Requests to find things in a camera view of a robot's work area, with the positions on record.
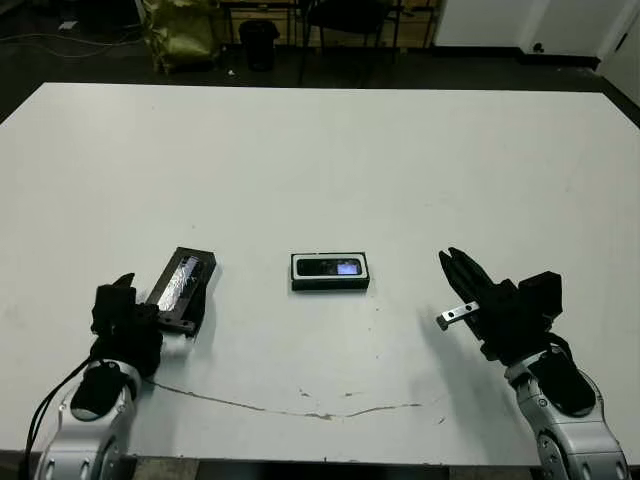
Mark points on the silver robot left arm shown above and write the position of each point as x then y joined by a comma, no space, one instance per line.
95,430

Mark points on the black box lid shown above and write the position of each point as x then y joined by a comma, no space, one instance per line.
182,285

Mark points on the small black phone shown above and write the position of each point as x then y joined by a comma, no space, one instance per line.
320,266

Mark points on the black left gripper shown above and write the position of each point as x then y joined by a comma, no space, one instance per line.
132,335

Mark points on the black waste bin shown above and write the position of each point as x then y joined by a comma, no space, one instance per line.
258,45

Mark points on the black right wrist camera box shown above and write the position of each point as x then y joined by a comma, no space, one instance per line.
542,295

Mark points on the black box white insert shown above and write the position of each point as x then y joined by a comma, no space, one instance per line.
330,285

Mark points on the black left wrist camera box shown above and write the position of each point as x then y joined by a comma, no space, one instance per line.
114,307

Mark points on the yellow-green sack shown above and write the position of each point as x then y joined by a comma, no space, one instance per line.
182,35

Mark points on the black office chair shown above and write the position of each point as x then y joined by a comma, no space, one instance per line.
345,17

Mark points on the white paper sheet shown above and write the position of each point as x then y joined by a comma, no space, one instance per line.
68,25

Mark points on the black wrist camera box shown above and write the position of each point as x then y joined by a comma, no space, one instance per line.
114,307
542,295

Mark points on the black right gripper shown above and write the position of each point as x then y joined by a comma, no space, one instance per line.
505,325

